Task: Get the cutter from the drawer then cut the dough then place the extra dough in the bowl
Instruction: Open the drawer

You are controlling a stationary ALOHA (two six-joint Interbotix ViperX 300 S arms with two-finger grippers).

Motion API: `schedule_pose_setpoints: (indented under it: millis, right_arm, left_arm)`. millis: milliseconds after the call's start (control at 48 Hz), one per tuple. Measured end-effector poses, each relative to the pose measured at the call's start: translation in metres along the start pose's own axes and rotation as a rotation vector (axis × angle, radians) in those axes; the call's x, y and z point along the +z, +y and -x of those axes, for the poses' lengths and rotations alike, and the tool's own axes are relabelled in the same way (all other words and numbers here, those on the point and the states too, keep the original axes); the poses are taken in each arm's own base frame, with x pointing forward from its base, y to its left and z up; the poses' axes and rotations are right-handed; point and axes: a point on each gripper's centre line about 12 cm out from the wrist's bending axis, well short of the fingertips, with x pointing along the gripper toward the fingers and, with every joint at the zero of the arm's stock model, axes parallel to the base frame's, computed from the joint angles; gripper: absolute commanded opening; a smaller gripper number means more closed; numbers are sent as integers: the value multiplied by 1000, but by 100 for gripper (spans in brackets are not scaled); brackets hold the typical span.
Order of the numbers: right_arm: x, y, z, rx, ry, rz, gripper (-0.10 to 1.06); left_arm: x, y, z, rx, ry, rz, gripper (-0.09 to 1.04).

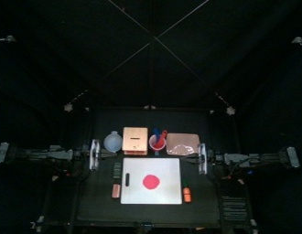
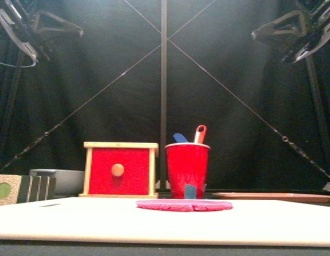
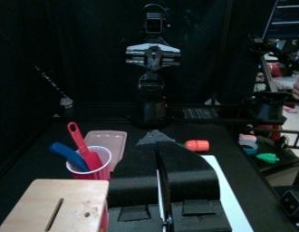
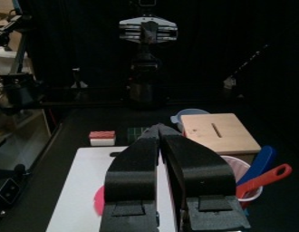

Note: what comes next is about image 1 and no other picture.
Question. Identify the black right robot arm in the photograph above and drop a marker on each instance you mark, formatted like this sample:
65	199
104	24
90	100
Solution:
253	158

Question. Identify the red toy utensil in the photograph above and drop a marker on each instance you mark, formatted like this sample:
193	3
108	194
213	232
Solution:
161	136

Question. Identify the grey frame corner bracket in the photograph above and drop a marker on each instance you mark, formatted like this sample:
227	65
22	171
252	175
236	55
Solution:
149	107
7	38
231	110
68	107
297	40

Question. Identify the small wooden drawer box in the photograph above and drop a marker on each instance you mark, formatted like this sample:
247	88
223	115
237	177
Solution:
134	140

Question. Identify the orange toy carrot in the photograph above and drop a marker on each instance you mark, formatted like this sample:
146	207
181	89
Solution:
186	194

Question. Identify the dark green block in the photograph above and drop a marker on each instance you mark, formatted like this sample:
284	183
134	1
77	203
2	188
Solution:
117	170

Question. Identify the pink rectangular block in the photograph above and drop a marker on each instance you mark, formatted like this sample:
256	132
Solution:
116	191

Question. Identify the white cutting board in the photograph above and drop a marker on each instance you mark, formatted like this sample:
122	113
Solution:
164	195

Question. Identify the pale blue bowl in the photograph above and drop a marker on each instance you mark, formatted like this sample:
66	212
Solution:
112	142

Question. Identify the blue toy utensil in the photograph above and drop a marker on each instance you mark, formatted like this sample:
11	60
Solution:
156	134

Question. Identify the red flat dough disc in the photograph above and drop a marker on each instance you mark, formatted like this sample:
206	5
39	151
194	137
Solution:
150	182

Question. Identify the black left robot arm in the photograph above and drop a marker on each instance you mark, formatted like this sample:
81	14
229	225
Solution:
42	154

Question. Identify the red cup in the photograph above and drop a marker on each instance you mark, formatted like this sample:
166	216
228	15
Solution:
156	146

